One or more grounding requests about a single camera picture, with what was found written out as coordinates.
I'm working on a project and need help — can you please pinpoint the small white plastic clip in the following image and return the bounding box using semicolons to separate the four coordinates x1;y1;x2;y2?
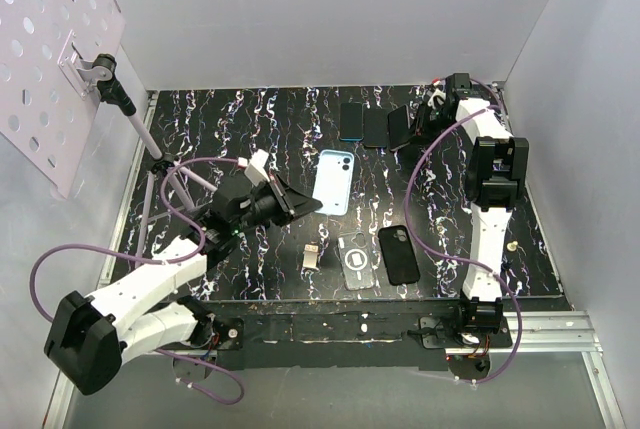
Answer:
302;244;319;270

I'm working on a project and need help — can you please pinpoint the tripod stand lilac black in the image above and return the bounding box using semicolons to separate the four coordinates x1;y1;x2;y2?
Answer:
89;53;214;265

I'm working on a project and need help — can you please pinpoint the perforated lilac metal plate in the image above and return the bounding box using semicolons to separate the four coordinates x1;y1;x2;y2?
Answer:
1;0;125;197

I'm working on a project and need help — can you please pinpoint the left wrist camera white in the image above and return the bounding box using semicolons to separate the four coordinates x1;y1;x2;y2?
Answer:
238;149;269;187

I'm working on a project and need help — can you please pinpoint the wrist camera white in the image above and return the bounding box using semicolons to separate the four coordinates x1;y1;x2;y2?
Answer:
427;78;446;109
238;149;269;187

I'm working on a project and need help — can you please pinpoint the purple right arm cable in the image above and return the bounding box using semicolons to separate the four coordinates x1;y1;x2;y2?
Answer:
404;77;525;384

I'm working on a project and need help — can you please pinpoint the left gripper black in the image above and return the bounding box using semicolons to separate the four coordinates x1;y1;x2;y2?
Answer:
233;173;323;235

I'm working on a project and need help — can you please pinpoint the aluminium frame rail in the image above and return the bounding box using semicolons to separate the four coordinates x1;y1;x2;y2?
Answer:
43;311;625;428

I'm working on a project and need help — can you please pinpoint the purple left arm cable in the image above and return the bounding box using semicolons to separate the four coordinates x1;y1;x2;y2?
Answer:
29;157;247;405

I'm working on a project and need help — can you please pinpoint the clear phone case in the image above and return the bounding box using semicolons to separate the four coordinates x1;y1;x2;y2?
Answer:
337;232;375;291

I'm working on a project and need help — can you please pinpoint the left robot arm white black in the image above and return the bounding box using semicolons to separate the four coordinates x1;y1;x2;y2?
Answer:
44;174;322;395

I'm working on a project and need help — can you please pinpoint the light blue phone case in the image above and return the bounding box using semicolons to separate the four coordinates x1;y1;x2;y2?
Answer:
312;149;355;216

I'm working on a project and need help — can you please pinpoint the dark phone blue edge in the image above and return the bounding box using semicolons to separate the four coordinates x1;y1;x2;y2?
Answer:
339;102;364;142

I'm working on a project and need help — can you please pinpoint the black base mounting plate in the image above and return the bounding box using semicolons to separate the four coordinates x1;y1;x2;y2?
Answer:
155;298;501;373

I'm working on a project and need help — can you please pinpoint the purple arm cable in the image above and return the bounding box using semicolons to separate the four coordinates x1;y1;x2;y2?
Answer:
29;157;247;405
404;77;525;384

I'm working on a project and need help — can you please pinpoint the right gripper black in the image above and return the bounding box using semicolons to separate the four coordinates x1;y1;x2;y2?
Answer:
400;101;456;147

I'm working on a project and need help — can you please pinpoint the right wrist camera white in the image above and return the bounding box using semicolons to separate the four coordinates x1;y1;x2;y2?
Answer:
427;78;446;109

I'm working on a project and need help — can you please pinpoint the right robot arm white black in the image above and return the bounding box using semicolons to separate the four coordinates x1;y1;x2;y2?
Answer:
413;73;529;347

